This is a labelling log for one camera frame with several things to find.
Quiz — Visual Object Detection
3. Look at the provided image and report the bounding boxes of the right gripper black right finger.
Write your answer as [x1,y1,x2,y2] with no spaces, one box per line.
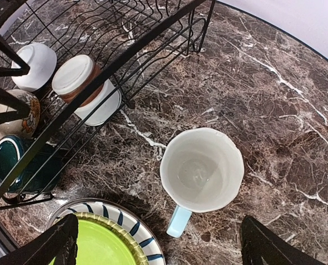
[240,215,322,264]

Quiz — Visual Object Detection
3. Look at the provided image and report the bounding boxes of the white bowl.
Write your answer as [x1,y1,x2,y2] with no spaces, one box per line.
[12,43,57,92]

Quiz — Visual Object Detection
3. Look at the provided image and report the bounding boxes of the dark green mug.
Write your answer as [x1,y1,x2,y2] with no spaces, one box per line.
[0,134,64,194]

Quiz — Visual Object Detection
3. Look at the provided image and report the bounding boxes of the black wire dish rack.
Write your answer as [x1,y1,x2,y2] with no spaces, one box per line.
[0,1,215,211]

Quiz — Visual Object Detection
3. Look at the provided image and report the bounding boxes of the light blue mug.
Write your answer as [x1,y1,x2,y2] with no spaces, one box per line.
[160,128,245,238]

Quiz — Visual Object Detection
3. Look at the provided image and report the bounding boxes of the blue striped white plate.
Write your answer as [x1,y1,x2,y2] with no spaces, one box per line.
[52,208,166,264]

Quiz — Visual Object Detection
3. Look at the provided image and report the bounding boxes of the woven yellow green plate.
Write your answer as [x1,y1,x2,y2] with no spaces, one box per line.
[73,212,149,264]

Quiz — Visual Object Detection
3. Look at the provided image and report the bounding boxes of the beige ribbed cup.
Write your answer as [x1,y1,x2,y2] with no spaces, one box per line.
[0,89,41,139]

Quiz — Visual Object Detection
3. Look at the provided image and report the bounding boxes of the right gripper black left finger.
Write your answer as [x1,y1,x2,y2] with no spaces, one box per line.
[0,214,78,264]

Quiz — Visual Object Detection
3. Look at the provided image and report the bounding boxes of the bright green plate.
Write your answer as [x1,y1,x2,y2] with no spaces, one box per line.
[49,219,141,265]

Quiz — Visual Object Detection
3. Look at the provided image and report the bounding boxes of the white utensil caddy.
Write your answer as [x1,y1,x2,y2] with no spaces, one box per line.
[75,79,121,126]

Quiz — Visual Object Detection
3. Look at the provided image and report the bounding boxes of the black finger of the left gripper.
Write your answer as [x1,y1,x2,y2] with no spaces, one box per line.
[0,35,30,77]
[0,78,32,130]

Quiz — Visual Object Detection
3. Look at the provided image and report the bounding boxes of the grey deer pattern plate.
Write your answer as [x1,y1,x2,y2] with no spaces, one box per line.
[45,198,141,230]

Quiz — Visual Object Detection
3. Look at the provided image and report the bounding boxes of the white cup with brown band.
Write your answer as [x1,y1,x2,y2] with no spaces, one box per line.
[51,55,101,103]

